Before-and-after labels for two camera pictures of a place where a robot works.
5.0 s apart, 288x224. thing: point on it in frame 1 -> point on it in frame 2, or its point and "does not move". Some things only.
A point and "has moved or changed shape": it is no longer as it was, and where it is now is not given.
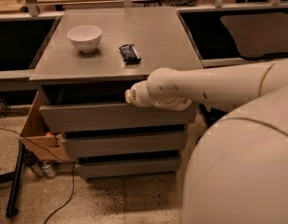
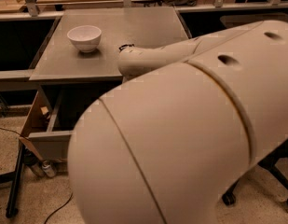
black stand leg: (15, 177) does not move
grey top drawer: (62, 117) has moved or changed shape
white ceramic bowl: (85, 37) does not move
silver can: (48, 169) does not move
